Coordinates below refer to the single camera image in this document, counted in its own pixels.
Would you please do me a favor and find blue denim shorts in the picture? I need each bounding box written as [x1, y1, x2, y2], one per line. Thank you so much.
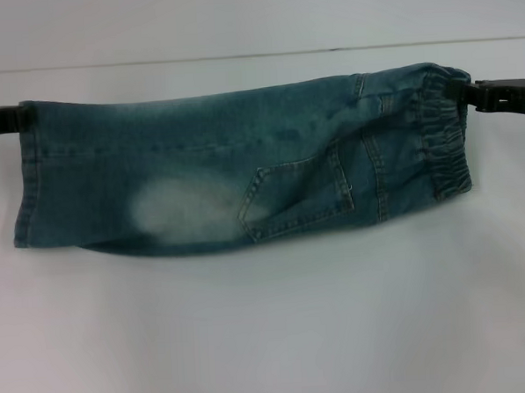
[4, 61, 481, 266]

